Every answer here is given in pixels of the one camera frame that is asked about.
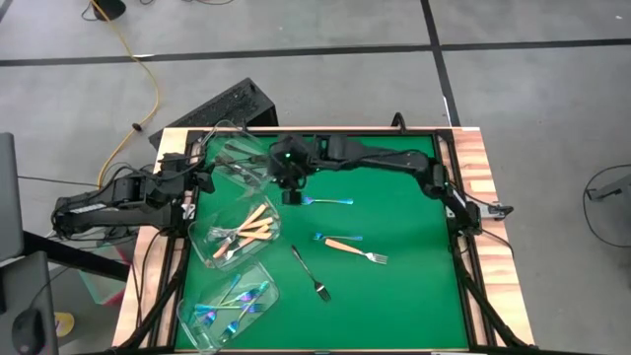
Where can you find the clear plastic bin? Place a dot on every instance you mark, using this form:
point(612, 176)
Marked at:
point(197, 236)
point(236, 137)
point(261, 325)

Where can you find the grey floor bracket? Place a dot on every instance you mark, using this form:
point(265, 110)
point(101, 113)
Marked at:
point(611, 190)

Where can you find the grey desk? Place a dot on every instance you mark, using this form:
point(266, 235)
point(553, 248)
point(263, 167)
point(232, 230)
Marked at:
point(29, 286)

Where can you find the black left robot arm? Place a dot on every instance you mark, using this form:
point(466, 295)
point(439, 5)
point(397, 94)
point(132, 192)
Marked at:
point(108, 209)

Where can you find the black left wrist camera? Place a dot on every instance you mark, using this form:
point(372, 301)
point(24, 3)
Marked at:
point(172, 160)

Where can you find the black round base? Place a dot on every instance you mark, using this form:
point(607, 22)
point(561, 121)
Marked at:
point(111, 7)

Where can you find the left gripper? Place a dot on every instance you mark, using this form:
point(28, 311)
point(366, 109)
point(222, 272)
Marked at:
point(182, 177)

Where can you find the green table mat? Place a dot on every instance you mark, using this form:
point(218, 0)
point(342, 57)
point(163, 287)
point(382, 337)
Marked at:
point(394, 320)

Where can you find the teal and pink bin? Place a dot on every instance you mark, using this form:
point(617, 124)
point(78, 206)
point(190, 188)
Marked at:
point(98, 291)

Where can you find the black computer mouse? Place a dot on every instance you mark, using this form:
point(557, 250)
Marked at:
point(27, 328)

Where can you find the black desk leg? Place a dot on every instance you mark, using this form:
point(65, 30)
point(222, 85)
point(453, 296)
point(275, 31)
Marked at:
point(74, 256)

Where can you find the round yellow sticker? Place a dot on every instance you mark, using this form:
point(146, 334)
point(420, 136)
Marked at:
point(64, 325)

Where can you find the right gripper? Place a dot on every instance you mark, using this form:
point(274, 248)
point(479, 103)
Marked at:
point(293, 163)

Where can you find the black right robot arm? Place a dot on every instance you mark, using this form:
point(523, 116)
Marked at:
point(394, 160)

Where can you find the black table frame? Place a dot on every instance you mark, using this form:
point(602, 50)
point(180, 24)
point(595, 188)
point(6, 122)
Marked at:
point(374, 130)

